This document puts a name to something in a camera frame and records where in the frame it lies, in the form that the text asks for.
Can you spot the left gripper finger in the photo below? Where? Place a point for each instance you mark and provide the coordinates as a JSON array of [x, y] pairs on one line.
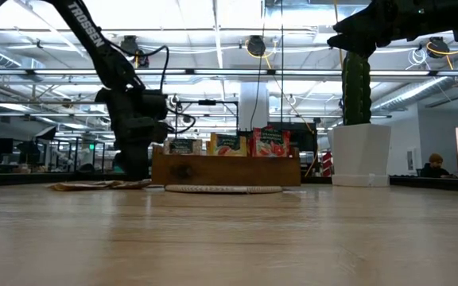
[[143, 161], [129, 163]]

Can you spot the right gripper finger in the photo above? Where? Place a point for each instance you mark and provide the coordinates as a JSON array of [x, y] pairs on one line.
[[358, 24], [356, 44]]

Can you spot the orange peach tea packet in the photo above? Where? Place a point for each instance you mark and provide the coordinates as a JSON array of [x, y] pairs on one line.
[[227, 145]]

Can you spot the brown wooden tea box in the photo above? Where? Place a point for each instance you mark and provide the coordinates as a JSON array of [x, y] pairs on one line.
[[229, 171]]

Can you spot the red strawberry tea packet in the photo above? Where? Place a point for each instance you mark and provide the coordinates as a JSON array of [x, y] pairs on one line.
[[270, 143]]

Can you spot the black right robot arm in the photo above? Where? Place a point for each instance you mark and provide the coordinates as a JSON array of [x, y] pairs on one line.
[[451, 18]]

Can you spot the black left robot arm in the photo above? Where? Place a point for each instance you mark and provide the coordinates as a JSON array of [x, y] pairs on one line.
[[94, 43]]

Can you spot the green cactus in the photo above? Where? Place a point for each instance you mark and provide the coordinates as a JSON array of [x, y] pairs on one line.
[[356, 91]]

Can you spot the white woven round coaster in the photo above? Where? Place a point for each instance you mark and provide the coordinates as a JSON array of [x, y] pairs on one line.
[[223, 189]]

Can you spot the black cabinet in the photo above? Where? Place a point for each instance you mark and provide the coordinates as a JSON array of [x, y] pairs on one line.
[[304, 137]]

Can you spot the white hexagonal planter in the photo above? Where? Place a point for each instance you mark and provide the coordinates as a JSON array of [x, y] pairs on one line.
[[358, 155]]

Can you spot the white building column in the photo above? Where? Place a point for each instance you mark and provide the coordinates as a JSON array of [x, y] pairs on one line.
[[253, 107]]

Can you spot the red white striped object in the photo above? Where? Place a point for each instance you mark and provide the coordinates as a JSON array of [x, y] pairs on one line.
[[327, 163]]

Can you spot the person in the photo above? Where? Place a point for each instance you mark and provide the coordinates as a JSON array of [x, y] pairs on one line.
[[435, 167]]

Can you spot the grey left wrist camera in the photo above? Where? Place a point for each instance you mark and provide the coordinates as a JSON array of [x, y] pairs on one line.
[[155, 104]]

